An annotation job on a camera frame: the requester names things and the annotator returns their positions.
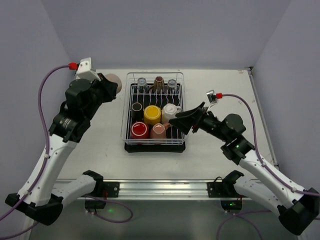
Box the red mug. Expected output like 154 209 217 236
130 121 150 139

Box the pink floral mug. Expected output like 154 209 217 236
150 122 171 139

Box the white wire dish rack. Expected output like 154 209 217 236
121 71 186 152

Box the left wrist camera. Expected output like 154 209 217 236
75 57 100 81

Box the light pink mug dark interior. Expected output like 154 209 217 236
104 73 123 94

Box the white faceted mug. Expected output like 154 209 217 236
161 103 181 124

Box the left clear drinking glass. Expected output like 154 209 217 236
137 77 149 94

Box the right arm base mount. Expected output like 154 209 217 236
206 176 243 213

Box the yellow mug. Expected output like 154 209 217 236
143 105 162 126

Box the aluminium mounting rail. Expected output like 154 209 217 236
52 178 253 201

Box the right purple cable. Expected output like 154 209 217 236
216 92 320 240

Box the black tumbler cup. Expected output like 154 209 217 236
131 102 144 122

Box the right clear drinking glass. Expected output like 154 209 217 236
167 79 178 95

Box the black drip tray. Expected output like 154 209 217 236
121 82 187 153

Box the brown striped mug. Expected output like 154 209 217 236
148 76 165 94

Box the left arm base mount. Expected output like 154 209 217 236
84 181 120 213

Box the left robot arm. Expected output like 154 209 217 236
5 73 122 226

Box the clear drinking glass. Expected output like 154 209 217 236
167 79 178 95
137 77 149 94

